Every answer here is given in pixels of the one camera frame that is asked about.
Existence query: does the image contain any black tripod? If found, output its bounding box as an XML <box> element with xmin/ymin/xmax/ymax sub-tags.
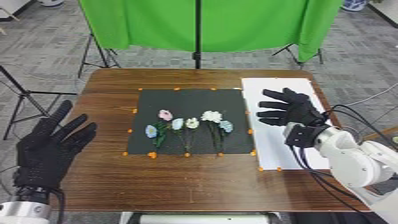
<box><xmin>0</xmin><ymin>65</ymin><xmax>79</xmax><ymax>141</ymax></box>
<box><xmin>76</xmin><ymin>32</ymin><xmax>122</xmax><ymax>79</ymax></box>
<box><xmin>269</xmin><ymin>42</ymin><xmax>324</xmax><ymax>66</ymax></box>

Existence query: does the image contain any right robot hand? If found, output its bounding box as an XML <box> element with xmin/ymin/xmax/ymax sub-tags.
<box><xmin>253</xmin><ymin>87</ymin><xmax>330</xmax><ymax>128</ymax></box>

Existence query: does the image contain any white sheet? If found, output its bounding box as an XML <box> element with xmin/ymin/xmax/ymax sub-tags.
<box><xmin>239</xmin><ymin>77</ymin><xmax>333</xmax><ymax>172</ymax></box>

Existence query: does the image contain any pink flower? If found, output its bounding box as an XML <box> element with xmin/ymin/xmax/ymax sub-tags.
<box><xmin>156</xmin><ymin>109</ymin><xmax>175</xmax><ymax>134</ymax></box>

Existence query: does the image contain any black cable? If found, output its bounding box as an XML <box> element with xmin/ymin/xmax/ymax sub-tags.
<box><xmin>323</xmin><ymin>103</ymin><xmax>398</xmax><ymax>144</ymax></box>
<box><xmin>287</xmin><ymin>144</ymin><xmax>372</xmax><ymax>224</ymax></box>

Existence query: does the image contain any pale blue flower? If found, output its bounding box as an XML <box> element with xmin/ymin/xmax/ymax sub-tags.
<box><xmin>216</xmin><ymin>119</ymin><xmax>236</xmax><ymax>153</ymax></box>
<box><xmin>170</xmin><ymin>117</ymin><xmax>189</xmax><ymax>153</ymax></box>

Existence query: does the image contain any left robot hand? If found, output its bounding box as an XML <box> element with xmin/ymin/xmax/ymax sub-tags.
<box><xmin>12</xmin><ymin>99</ymin><xmax>99</xmax><ymax>194</ymax></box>

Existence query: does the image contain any white flower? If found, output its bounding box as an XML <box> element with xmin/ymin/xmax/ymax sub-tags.
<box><xmin>198</xmin><ymin>110</ymin><xmax>225</xmax><ymax>153</ymax></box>

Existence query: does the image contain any cream flower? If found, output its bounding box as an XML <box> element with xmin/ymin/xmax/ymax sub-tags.
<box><xmin>182</xmin><ymin>117</ymin><xmax>202</xmax><ymax>152</ymax></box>

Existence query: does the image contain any black stand pole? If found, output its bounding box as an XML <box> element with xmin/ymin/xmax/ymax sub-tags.
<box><xmin>191</xmin><ymin>0</ymin><xmax>204</xmax><ymax>70</ymax></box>

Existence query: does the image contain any dark mat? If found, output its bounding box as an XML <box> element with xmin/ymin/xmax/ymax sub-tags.
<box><xmin>125</xmin><ymin>88</ymin><xmax>255</xmax><ymax>156</ymax></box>

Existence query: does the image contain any blue and white vase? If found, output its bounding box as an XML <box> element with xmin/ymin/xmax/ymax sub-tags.
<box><xmin>37</xmin><ymin>0</ymin><xmax>65</xmax><ymax>8</ymax></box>
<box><xmin>340</xmin><ymin>0</ymin><xmax>369</xmax><ymax>13</ymax></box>

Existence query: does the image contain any pale grey bar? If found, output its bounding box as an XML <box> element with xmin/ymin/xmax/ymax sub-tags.
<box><xmin>118</xmin><ymin>211</ymin><xmax>284</xmax><ymax>224</ymax></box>

